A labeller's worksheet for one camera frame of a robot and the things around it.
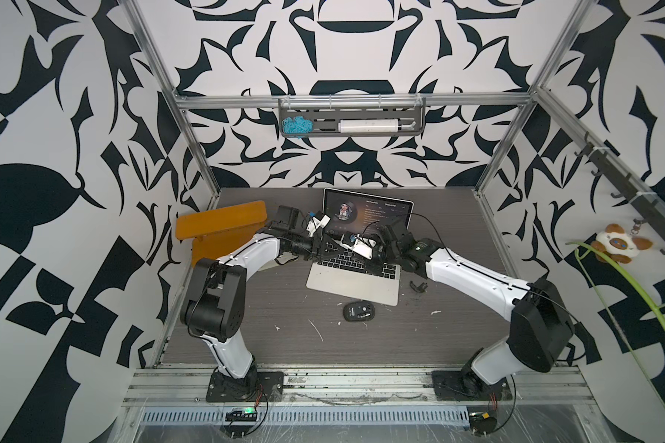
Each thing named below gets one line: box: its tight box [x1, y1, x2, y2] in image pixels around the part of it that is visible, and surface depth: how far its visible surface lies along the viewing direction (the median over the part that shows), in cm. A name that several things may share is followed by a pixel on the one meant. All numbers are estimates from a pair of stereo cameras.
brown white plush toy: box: [591, 223, 653, 264], surface depth 61 cm
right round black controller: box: [469, 411, 497, 437], surface depth 73 cm
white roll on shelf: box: [338, 119, 400, 133], surface depth 93 cm
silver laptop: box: [305, 187, 415, 307], surface depth 95 cm
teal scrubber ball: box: [280, 115, 315, 139], surface depth 93 cm
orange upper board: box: [175, 200, 268, 240], surface depth 96 cm
